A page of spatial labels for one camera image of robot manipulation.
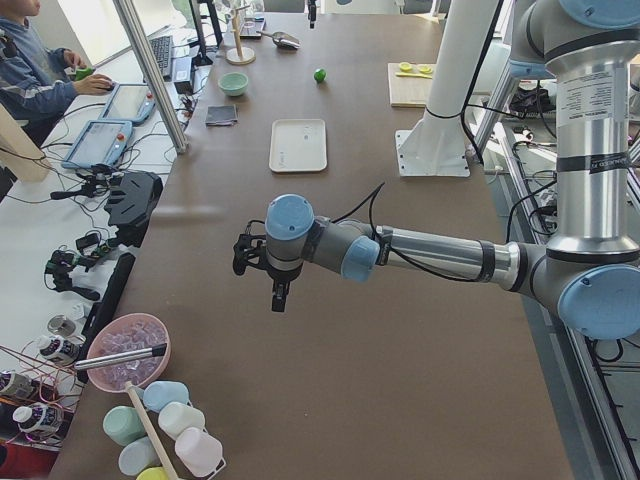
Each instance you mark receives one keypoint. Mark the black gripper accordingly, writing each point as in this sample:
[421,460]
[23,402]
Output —
[281,274]

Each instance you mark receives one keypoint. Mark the green lime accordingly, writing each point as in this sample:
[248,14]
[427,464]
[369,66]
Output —
[319,75]

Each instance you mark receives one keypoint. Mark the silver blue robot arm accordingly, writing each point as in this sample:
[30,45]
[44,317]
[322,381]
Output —
[312,10]
[587,272]

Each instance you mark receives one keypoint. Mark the cream rectangular tray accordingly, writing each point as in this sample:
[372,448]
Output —
[298,146]

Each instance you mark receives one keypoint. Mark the metal tongs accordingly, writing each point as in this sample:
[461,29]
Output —
[122,357]

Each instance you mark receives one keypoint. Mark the pink bowl with ice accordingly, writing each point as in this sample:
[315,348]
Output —
[140,346]

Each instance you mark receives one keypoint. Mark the blue plastic cup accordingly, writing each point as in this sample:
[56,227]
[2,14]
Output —
[160,393]

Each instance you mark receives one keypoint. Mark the white plastic cup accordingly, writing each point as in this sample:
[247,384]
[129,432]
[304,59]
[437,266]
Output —
[175,417]

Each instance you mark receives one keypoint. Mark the grey folded cloth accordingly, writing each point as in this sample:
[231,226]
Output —
[224,115]

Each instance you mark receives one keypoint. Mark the pink plastic cup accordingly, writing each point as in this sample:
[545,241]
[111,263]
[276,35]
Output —
[200,452]

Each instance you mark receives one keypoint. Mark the mint green bowl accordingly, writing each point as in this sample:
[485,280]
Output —
[233,84]

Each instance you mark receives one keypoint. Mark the mint plastic cup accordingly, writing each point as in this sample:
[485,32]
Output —
[123,425]

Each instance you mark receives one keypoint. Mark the wooden cutting board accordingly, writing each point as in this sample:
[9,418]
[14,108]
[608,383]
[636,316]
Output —
[412,85]

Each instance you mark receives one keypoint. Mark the blue teach pendant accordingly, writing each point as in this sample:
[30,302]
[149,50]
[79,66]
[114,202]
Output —
[101,142]
[129,102]

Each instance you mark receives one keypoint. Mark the wooden mug tree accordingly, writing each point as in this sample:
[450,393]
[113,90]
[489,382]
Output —
[240,54]

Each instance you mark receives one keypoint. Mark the yellow plastic knife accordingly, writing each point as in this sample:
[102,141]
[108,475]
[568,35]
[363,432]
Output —
[413,75]

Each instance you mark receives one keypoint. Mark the metal scoop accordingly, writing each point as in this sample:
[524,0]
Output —
[282,40]

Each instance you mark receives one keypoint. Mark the black keyboard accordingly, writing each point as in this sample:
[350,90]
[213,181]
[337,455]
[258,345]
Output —
[162,48]

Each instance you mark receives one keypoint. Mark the person in blue hoodie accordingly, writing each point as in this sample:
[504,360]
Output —
[35,88]

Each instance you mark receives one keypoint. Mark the black plastic bracket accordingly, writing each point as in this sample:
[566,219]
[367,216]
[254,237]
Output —
[132,198]

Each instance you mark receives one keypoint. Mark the aluminium frame post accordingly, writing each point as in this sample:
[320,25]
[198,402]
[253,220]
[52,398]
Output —
[142,50]

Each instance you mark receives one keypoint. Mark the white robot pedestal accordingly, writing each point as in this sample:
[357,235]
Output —
[436,145]

